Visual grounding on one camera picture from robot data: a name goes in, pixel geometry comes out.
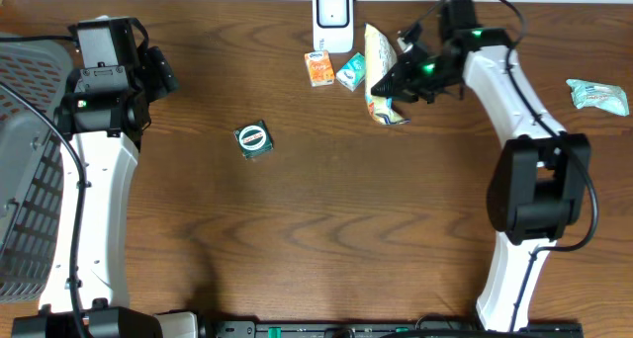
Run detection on yellow chips bag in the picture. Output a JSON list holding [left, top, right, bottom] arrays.
[[364, 23, 408, 126]]

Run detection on teal tissue pack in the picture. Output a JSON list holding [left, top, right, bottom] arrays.
[[335, 52, 366, 92]]

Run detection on orange tissue pack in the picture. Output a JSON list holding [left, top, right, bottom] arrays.
[[304, 50, 335, 87]]

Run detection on dark green small box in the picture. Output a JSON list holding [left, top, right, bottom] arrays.
[[233, 120, 274, 159]]

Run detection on light green snack packet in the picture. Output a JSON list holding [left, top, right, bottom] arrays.
[[566, 79, 629, 117]]

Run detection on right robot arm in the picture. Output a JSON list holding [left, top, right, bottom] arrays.
[[370, 0, 599, 336]]

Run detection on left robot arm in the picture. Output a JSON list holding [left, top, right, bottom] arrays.
[[1, 16, 213, 337]]

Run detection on grey plastic basket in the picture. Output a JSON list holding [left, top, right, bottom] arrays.
[[1, 41, 72, 303]]

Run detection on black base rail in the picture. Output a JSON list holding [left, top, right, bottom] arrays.
[[213, 319, 585, 338]]

